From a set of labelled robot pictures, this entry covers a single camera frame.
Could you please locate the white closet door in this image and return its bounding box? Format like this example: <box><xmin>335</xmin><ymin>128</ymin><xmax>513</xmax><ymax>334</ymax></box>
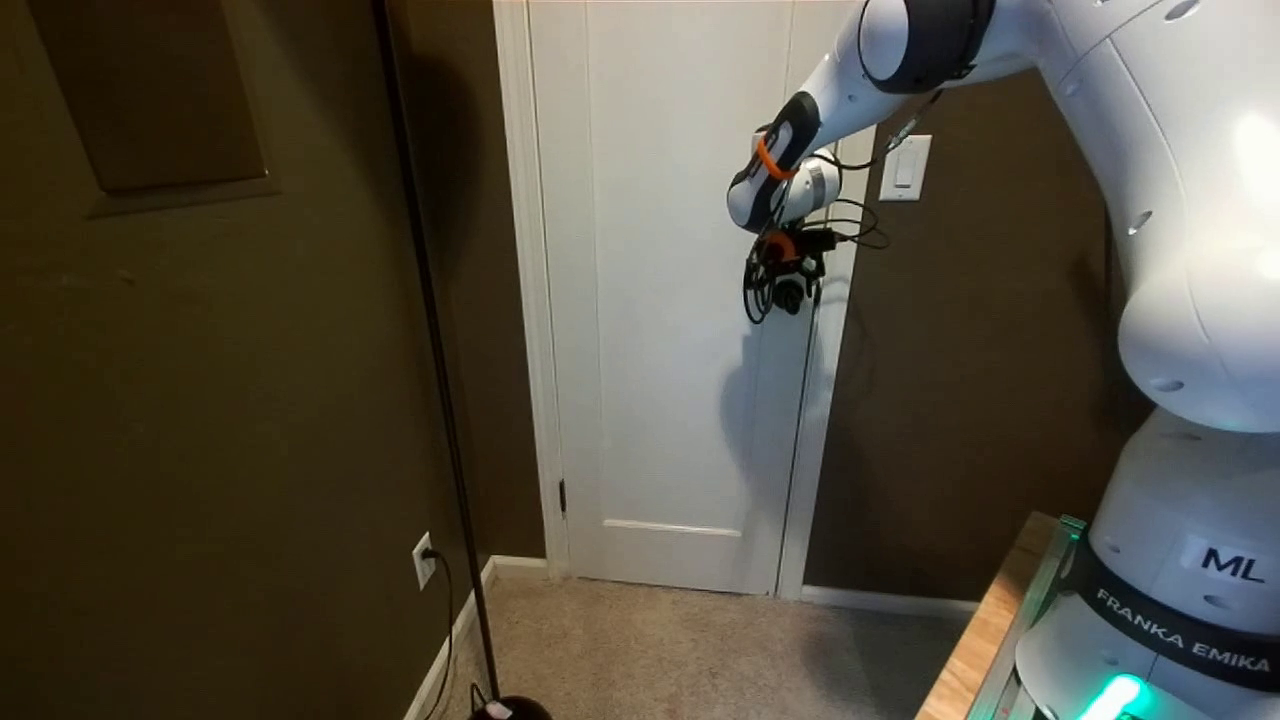
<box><xmin>492</xmin><ymin>0</ymin><xmax>853</xmax><ymax>596</ymax></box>

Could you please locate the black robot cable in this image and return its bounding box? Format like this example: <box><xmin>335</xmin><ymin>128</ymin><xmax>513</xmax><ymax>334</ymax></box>
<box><xmin>740</xmin><ymin>94</ymin><xmax>944</xmax><ymax>330</ymax></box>

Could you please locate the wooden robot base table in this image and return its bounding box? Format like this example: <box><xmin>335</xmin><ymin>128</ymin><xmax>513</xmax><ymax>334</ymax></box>
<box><xmin>917</xmin><ymin>513</ymin><xmax>1080</xmax><ymax>720</ymax></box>

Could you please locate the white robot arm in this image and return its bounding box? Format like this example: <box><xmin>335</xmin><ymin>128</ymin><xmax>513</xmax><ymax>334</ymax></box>
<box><xmin>727</xmin><ymin>0</ymin><xmax>1280</xmax><ymax>720</ymax></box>

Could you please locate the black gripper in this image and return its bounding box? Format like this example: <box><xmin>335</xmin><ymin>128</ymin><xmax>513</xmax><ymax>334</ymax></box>
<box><xmin>762</xmin><ymin>229</ymin><xmax>837</xmax><ymax>318</ymax></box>

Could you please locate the black floor lamp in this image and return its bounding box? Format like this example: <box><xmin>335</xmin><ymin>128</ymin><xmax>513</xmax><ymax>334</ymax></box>
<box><xmin>368</xmin><ymin>0</ymin><xmax>557</xmax><ymax>720</ymax></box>

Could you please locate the white wall outlet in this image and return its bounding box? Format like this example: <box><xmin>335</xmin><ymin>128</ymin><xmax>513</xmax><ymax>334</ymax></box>
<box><xmin>413</xmin><ymin>534</ymin><xmax>441</xmax><ymax>592</ymax></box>

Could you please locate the white light switch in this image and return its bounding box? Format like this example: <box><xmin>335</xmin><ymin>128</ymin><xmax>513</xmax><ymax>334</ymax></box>
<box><xmin>880</xmin><ymin>134</ymin><xmax>931</xmax><ymax>200</ymax></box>

